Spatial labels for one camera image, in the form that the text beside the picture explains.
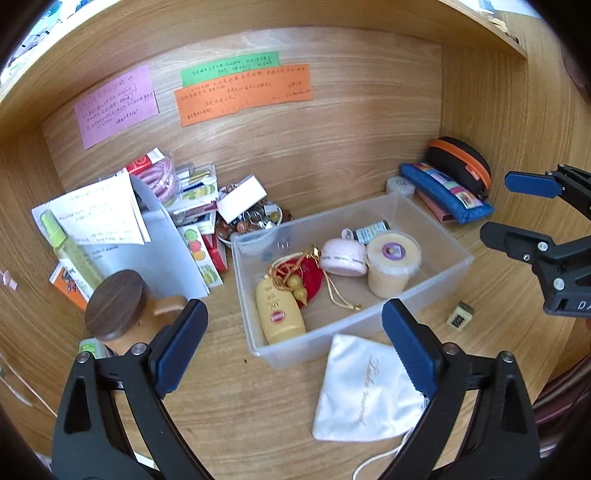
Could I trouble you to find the red velvet gift pouch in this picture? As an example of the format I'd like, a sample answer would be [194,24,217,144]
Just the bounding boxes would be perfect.
[267,246,364,312]

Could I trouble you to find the black orange round case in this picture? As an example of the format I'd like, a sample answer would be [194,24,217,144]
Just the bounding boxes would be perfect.
[424,136,492,200]

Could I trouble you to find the blue patchwork zip pouch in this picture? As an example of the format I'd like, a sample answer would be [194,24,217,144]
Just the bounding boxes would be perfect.
[400,162,494,224]

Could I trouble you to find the gold sunscreen bottle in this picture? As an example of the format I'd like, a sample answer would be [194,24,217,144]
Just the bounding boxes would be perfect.
[256,275,307,344]

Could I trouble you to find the white drawstring pouch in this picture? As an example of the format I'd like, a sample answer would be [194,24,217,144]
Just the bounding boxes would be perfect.
[310,333,429,480]

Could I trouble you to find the round clear tub yellow contents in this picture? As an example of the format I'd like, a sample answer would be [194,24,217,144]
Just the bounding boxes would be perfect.
[366,231,422,299]

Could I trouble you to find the pink coiled cable pack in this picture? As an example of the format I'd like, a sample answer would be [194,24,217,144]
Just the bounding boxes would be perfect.
[124,148,179,203]

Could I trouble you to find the brown ceramic mug with lid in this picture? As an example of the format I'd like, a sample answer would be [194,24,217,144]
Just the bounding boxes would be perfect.
[84,270,188,355]

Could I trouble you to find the small white cardboard box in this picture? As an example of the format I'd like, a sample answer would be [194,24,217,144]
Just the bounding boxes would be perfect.
[216,175,267,223]

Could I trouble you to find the pink round case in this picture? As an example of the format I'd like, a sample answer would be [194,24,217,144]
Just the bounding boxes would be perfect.
[320,238,368,277]

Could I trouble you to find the small white round container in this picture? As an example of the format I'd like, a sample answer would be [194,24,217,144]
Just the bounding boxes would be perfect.
[386,176,416,197]

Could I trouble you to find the pink flat wallet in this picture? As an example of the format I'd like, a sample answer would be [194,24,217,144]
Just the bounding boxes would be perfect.
[416,190,455,223]

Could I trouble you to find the clear plastic storage bin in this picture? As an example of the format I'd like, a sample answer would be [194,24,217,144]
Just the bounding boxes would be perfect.
[231,194,473,370]

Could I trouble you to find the white bowl of trinkets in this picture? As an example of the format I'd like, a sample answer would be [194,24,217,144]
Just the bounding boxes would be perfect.
[215,200,294,246]

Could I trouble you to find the fruit pattern box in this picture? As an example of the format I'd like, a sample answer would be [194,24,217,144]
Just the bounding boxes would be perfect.
[177,226,223,289]

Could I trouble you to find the orange sticky note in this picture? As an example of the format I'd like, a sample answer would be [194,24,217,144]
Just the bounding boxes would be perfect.
[174,64,314,127]

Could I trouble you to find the white orange glue tube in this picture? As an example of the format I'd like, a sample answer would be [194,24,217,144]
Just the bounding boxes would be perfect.
[78,338,114,360]

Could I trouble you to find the stack of books and packets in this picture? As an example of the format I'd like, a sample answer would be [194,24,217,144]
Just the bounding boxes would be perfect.
[163,164,219,226]

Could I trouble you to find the green sticky note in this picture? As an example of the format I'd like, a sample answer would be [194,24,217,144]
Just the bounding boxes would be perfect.
[180,51,280,87]

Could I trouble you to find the pink sticky note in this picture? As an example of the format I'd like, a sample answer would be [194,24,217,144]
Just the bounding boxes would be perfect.
[74,65,159,150]

